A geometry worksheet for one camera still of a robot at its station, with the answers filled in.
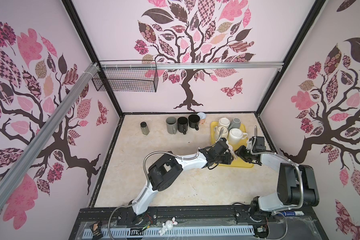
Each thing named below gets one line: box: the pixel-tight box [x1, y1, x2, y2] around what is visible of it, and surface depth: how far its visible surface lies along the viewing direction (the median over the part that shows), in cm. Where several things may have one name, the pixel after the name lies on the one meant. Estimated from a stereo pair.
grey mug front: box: [166, 116, 177, 135], surface depth 103 cm
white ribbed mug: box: [228, 128, 248, 145], surface depth 100 cm
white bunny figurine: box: [158, 216, 178, 237], surface depth 70 cm
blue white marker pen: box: [280, 211, 305, 217], surface depth 75 cm
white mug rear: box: [218, 117, 231, 128], surface depth 108 cm
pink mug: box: [227, 144, 237, 160], surface depth 90 cm
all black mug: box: [188, 114, 200, 131], surface depth 106 cm
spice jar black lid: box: [140, 121, 150, 136], surface depth 105 cm
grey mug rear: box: [228, 117, 241, 131], surface depth 105 cm
